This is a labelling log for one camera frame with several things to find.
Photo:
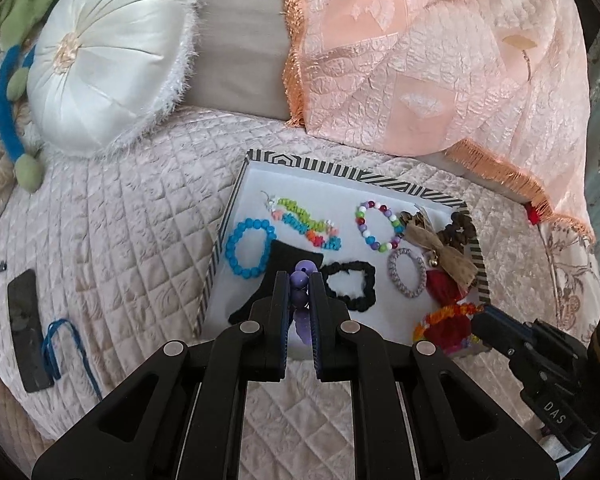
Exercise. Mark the brown scrunchie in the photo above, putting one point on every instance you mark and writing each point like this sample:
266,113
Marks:
455,232

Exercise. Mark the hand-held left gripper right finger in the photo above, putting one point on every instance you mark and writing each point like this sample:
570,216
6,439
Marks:
316,310

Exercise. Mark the black phone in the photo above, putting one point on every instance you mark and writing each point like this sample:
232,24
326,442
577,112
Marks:
27,330

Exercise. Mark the beige sofa backrest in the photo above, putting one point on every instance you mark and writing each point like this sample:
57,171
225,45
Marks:
240,35

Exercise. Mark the black fabric headband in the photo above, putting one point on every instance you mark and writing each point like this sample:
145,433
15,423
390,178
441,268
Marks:
285,257

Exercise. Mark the peach fringed blanket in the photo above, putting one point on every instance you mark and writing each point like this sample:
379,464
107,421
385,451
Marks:
430,60

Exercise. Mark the red tassel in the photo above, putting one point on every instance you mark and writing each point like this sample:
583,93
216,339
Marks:
532,213

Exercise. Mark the cream quilted bedspread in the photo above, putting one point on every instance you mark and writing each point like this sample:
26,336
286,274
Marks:
120,240

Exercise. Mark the beige bow with bell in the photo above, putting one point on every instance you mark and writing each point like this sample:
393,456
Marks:
445,255

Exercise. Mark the black scrunchie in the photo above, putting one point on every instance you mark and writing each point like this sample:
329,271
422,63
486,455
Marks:
365,285

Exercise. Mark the white round satin pillow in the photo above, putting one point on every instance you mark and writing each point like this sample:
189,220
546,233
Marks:
105,55

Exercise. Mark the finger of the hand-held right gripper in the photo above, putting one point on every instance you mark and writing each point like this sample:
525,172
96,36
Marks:
500,327

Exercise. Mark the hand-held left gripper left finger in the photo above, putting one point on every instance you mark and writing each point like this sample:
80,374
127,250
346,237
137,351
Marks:
281,310

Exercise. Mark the green and blue plush toy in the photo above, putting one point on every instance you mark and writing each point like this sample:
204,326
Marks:
20,15

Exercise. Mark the striped cardboard tray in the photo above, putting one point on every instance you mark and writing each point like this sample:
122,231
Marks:
300,200

